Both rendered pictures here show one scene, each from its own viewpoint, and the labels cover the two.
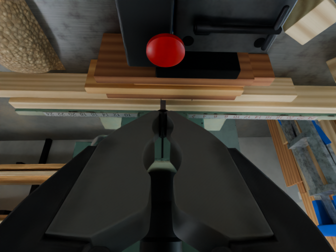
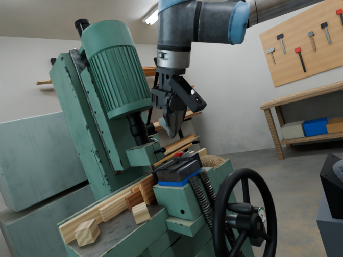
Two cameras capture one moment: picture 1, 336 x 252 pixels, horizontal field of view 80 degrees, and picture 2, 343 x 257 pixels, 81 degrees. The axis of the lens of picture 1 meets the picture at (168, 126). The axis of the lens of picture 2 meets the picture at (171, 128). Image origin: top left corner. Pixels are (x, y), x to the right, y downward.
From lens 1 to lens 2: 0.55 m
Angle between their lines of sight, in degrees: 49
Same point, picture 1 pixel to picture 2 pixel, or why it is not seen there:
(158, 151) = (153, 146)
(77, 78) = not seen: hidden behind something
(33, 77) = not seen: hidden behind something
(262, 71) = (132, 198)
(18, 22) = (207, 162)
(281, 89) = (109, 209)
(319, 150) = not seen: outside the picture
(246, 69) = (145, 185)
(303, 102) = (91, 213)
